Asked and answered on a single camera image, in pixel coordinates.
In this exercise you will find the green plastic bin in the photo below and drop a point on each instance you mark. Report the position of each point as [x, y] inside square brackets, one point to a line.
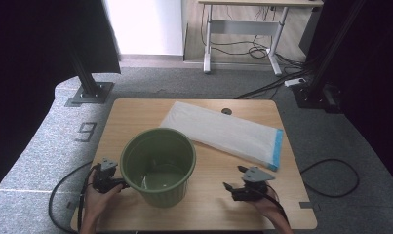
[165, 195]

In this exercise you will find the black curtain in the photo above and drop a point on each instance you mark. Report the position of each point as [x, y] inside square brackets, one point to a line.
[28, 65]
[373, 65]

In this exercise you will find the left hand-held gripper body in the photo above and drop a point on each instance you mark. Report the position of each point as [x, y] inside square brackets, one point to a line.
[104, 182]

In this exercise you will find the black metal stand grey base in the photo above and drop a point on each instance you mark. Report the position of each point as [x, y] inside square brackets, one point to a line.
[88, 87]

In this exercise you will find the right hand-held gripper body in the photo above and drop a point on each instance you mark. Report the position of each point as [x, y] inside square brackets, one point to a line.
[254, 175]

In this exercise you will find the person's right hand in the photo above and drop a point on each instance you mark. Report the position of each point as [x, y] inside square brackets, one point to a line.
[272, 209]

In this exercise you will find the person's left hand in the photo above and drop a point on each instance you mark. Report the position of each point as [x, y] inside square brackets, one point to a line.
[95, 201]

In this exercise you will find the round table grommet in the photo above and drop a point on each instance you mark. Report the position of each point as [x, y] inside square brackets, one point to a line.
[226, 111]

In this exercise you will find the white blue-edged plastic bag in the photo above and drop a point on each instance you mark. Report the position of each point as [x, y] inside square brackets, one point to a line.
[223, 131]

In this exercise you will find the white-legged wooden desk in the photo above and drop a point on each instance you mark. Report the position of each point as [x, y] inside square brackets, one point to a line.
[246, 27]

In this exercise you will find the white power strip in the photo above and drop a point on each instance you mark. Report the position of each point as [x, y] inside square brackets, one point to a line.
[294, 82]

